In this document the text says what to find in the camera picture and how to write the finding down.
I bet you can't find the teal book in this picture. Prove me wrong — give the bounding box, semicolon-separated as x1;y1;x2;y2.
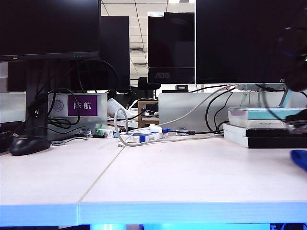
227;107;307;121

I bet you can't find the white book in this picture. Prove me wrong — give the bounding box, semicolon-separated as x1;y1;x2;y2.
228;118;292;130

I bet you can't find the black cable under AOC monitor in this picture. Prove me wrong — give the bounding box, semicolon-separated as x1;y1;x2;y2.
255;84;288;94

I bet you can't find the white nameplate with purple label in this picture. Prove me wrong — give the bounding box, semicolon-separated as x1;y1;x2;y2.
48;93;107;118

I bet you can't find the silver monitor stand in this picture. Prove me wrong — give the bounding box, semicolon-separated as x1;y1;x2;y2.
235;83;296;109

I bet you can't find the white and blue box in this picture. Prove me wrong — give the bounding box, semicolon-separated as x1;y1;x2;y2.
118;131;169;145

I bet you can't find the white adapter with cable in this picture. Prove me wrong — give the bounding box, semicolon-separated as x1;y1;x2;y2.
123;123;164;142

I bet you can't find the thick grey cable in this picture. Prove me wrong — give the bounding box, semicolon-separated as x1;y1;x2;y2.
113;107;225;148

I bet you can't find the frosted desk partition panel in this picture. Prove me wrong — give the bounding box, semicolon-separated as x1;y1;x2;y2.
0;92;108;138

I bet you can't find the black office chair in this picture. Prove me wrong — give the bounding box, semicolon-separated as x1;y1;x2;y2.
137;76;161;99

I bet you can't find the wooden shelf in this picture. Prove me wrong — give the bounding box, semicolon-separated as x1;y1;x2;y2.
137;100;159;129

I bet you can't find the black computer mouse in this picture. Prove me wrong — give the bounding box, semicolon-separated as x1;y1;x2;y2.
9;135;52;156

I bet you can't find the small black AOC monitor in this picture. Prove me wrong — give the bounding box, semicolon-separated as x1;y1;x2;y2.
146;11;196;85

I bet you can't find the large AOC monitor silver bezel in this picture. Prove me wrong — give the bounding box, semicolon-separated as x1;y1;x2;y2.
195;0;307;85

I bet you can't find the white crumpled bag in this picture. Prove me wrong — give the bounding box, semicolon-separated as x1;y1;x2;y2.
106;98;134;119

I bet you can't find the blue rag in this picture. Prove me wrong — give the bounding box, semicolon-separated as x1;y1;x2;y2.
291;149;307;173

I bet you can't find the black cable with blue plug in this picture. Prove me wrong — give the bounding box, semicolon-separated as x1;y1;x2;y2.
162;127;224;136

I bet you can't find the black monitor stand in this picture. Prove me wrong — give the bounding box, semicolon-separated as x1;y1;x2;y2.
17;59;81;143

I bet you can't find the grey desk partition panel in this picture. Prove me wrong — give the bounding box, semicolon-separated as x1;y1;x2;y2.
158;92;307;133

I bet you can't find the plain dark monitor back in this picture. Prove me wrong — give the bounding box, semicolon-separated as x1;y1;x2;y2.
7;15;131;93

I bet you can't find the green and white box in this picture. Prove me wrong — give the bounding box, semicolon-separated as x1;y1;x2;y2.
94;123;115;138

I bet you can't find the beige monitor cable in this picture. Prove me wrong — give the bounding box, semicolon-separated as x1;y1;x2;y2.
156;83;237;128

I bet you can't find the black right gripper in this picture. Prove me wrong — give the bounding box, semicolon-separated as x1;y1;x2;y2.
285;112;307;135

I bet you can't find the black power cable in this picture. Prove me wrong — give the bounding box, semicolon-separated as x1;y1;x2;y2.
205;87;236;134
213;92;234;132

